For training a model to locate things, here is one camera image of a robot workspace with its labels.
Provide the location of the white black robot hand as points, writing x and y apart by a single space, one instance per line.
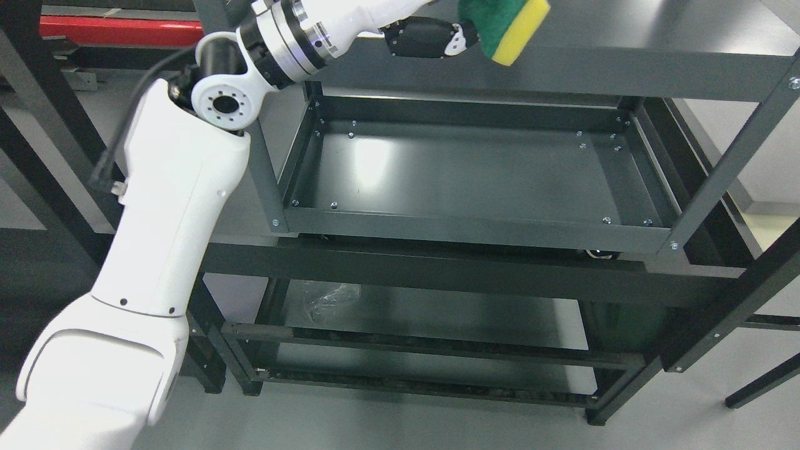
400 22

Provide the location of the green yellow sponge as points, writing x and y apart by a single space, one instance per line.
504 28

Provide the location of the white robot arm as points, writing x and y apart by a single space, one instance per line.
104 368

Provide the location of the grey metal shelf unit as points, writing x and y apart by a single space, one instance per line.
596 170

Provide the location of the black metal shelf rack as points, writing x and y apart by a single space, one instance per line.
55 233

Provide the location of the red metal beam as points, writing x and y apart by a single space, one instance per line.
109 31

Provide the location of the clear plastic bag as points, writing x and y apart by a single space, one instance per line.
324 301

